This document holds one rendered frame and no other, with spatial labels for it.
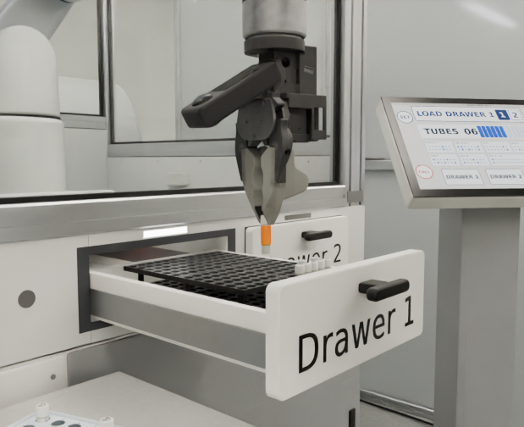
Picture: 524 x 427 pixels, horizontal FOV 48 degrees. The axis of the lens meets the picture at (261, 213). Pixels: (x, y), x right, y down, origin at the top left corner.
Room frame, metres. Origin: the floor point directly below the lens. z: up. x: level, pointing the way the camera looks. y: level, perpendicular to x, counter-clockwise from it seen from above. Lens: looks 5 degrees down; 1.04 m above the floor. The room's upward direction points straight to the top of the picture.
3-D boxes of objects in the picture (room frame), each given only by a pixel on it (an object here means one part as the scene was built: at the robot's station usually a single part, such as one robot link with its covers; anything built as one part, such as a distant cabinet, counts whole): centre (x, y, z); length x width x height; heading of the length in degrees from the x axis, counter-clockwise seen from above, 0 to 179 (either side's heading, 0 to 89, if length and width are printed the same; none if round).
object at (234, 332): (0.78, 0.05, 0.86); 0.40 x 0.26 x 0.06; 48
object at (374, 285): (0.62, -0.13, 0.91); 0.07 x 0.04 x 0.01; 138
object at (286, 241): (1.08, -0.08, 0.87); 0.29 x 0.02 x 0.11; 138
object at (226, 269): (0.77, 0.04, 0.87); 0.22 x 0.18 x 0.06; 48
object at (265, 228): (0.69, -0.01, 0.95); 0.01 x 0.01 x 0.05
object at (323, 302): (0.64, -0.11, 0.87); 0.29 x 0.02 x 0.11; 138
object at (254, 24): (0.70, -0.01, 1.20); 0.08 x 0.08 x 0.05
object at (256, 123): (0.71, -0.02, 1.12); 0.09 x 0.08 x 0.12; 127
